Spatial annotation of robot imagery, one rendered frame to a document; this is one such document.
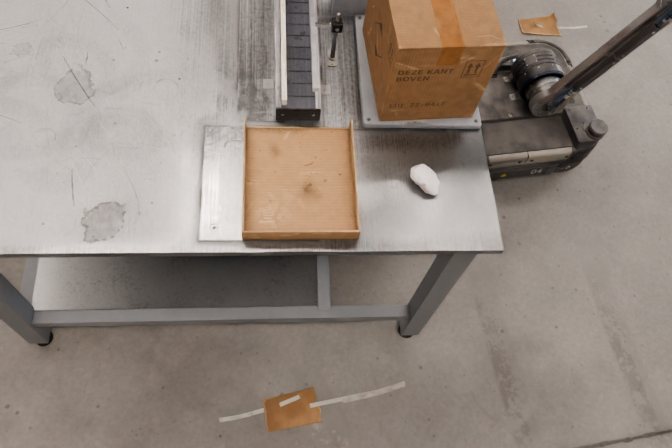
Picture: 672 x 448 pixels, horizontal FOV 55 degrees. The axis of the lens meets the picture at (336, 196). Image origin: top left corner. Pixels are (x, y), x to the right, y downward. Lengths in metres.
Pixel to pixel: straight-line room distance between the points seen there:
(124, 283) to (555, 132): 1.60
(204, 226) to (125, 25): 0.62
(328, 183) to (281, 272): 0.62
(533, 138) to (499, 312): 0.64
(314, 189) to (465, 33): 0.48
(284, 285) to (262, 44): 0.76
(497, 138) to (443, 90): 0.91
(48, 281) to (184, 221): 0.78
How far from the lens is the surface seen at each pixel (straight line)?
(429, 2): 1.51
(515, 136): 2.47
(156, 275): 2.10
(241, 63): 1.72
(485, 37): 1.48
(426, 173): 1.54
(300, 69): 1.65
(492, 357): 2.35
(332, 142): 1.58
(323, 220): 1.47
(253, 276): 2.07
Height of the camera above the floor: 2.15
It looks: 61 degrees down
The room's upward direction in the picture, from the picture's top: 12 degrees clockwise
